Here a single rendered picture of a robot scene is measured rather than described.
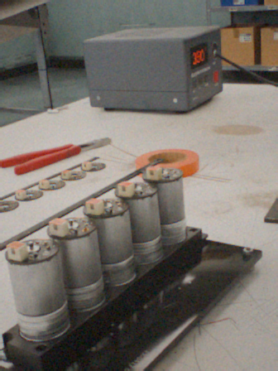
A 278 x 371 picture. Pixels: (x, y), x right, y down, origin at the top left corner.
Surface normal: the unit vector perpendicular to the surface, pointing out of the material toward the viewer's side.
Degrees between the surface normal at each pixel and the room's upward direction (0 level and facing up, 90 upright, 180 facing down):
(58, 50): 90
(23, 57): 90
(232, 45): 91
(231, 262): 0
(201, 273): 0
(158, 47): 90
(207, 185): 0
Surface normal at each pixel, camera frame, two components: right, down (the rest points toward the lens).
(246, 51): -0.52, 0.34
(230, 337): -0.09, -0.93
